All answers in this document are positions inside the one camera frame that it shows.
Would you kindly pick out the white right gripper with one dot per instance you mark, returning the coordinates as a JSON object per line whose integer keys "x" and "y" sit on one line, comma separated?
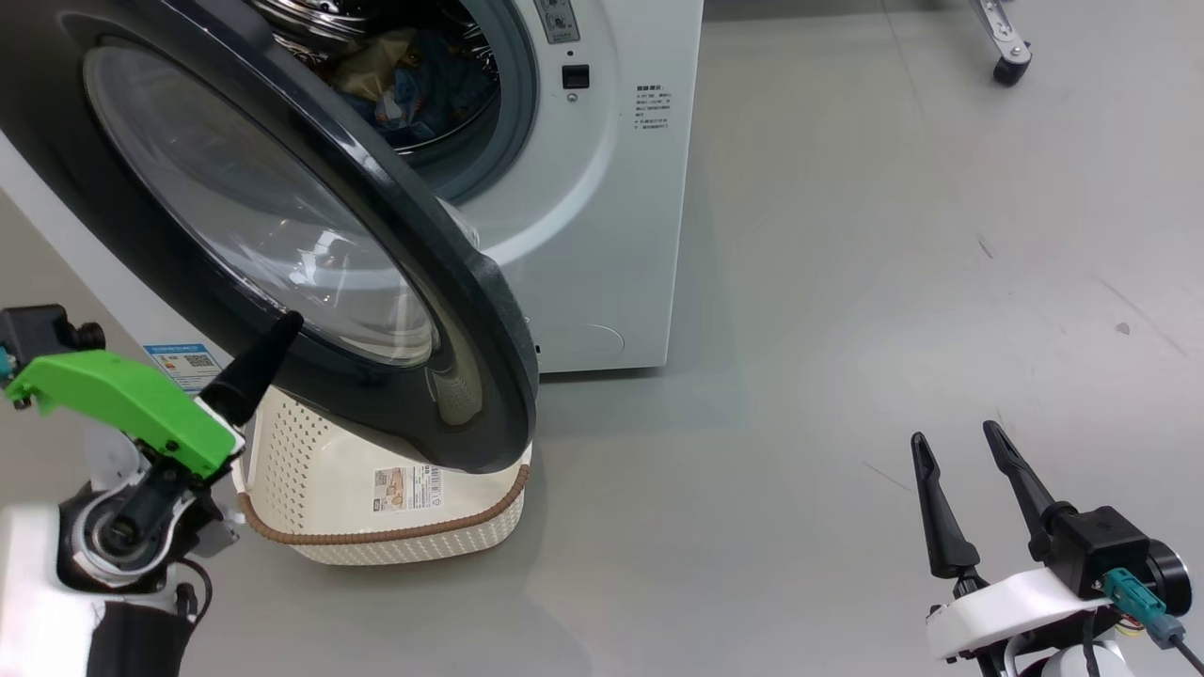
{"x": 1006, "y": 611}

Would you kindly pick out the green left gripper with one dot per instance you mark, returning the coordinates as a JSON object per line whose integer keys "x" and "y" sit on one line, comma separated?
{"x": 122, "y": 400}

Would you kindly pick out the black-rimmed glass washer door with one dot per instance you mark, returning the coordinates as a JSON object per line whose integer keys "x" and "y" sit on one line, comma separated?
{"x": 188, "y": 188}

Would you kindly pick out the beige fabric garment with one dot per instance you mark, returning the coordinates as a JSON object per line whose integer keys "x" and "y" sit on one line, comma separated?
{"x": 372, "y": 70}

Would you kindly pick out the blue cartoon print garment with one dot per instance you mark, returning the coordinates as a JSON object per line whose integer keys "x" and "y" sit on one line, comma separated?
{"x": 433, "y": 85}

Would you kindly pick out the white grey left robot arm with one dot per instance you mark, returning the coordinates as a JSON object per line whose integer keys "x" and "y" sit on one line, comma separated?
{"x": 56, "y": 602}

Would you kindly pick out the washing machine drum with clothes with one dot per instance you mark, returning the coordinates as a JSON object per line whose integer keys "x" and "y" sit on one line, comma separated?
{"x": 301, "y": 14}

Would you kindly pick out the white front-load washing machine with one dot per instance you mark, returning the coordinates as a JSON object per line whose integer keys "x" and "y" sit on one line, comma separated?
{"x": 602, "y": 235}

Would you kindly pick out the black door lock slot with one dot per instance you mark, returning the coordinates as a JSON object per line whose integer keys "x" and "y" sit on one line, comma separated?
{"x": 575, "y": 76}

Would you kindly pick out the white barcode basket sticker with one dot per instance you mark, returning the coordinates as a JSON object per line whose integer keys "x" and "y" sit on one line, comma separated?
{"x": 406, "y": 487}

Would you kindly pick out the white basket with brown rim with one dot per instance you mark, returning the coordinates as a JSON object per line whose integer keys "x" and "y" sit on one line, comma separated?
{"x": 376, "y": 527}

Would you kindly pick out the black caster wheel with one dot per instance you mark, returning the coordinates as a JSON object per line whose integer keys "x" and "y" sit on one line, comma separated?
{"x": 1011, "y": 70}

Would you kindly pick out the grey icon sticker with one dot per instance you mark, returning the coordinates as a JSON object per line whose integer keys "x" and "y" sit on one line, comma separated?
{"x": 557, "y": 19}

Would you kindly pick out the small printed text label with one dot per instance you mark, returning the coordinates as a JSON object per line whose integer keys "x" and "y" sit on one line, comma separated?
{"x": 656, "y": 105}

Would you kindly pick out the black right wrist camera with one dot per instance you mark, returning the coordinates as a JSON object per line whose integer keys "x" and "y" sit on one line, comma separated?
{"x": 1110, "y": 550}

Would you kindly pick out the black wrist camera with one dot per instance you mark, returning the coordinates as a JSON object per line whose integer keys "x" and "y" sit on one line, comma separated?
{"x": 1110, "y": 550}
{"x": 42, "y": 329}

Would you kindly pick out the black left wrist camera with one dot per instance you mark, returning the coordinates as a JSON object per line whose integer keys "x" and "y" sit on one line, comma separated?
{"x": 42, "y": 329}

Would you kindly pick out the grey metal frame leg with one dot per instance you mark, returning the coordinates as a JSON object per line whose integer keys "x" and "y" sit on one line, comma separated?
{"x": 997, "y": 23}

